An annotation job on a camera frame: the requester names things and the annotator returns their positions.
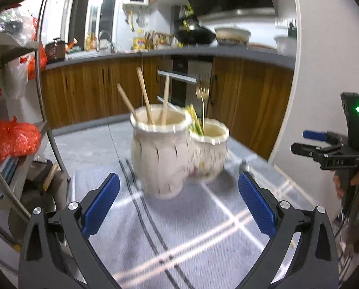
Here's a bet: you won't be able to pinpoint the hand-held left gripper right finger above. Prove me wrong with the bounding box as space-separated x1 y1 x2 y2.
237 171 339 289

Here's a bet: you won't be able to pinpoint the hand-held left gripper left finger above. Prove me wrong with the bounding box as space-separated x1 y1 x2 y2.
18 173 123 289

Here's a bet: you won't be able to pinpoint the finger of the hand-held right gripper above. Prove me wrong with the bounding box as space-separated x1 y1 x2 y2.
291 143 344 163
303 130 347 146

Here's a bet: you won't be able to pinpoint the floral ceramic utensil holder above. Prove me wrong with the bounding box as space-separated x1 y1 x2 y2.
130 105 231 200

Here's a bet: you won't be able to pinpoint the yellow plastic shovel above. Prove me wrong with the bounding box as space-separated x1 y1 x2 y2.
185 104 197 127

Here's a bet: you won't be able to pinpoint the gold fork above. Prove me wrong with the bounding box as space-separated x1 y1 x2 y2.
195 86 210 129

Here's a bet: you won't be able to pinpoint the grey striped tablecloth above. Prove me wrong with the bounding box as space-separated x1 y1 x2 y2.
72 144 318 289

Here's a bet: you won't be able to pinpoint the white bowl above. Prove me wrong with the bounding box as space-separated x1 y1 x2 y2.
274 35 297 53

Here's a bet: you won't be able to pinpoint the grey kitchen countertop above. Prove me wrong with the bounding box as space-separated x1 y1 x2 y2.
45 44 297 72

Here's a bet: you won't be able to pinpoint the large orange plastic bag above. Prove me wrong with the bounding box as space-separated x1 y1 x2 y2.
0 117 42 165

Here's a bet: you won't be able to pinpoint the wooden base cabinets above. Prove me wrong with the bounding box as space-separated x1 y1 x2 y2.
41 56 295 161

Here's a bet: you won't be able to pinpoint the metal shelf rack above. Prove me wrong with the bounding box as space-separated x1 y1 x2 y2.
0 0 72 277

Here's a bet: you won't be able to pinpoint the white lidded pot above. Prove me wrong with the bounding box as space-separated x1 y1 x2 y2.
215 27 252 46

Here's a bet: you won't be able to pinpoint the built-in oven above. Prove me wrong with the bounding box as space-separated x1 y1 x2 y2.
157 56 213 109

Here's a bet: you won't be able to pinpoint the white plastic bag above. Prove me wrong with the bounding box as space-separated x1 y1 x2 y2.
3 57 30 100

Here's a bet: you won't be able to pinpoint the hanging orange plastic bag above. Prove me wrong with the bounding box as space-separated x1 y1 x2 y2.
27 16 48 80

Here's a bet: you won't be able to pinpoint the black wok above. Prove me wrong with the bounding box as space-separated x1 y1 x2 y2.
175 26 216 45

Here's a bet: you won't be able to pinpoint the amber glass bottles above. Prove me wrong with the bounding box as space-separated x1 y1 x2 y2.
85 33 97 52

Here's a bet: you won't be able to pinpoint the yellow oil bottle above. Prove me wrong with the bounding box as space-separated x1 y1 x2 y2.
133 34 147 51

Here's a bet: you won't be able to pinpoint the metal faucet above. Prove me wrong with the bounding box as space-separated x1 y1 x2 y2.
97 31 115 53

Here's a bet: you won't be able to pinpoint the black spice rack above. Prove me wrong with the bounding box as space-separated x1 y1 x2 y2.
172 5 200 31

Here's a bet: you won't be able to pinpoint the kitchen window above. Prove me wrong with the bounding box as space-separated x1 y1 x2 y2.
64 0 128 52

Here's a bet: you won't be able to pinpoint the clear plastic bag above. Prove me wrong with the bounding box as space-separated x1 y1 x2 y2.
0 7 37 47

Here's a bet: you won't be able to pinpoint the wooden handled tool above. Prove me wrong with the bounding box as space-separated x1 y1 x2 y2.
43 163 59 189

